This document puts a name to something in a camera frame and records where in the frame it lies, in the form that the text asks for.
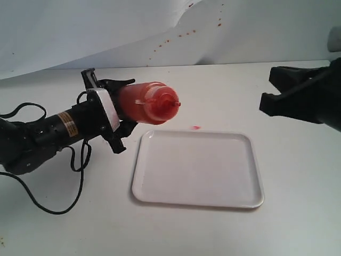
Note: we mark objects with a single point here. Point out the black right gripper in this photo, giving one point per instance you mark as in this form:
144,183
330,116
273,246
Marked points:
306,94

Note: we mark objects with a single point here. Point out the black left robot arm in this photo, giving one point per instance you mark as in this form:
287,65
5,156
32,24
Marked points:
26,146

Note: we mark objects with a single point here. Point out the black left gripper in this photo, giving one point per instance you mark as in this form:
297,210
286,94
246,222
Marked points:
91,125

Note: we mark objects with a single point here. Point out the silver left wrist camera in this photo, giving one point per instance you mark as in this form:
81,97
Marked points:
100,101

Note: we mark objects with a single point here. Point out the red ketchup squeeze bottle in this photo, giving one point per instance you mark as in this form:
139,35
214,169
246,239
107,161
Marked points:
151,103

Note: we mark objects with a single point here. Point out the white rectangular tray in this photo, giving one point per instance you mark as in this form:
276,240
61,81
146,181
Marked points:
197,168

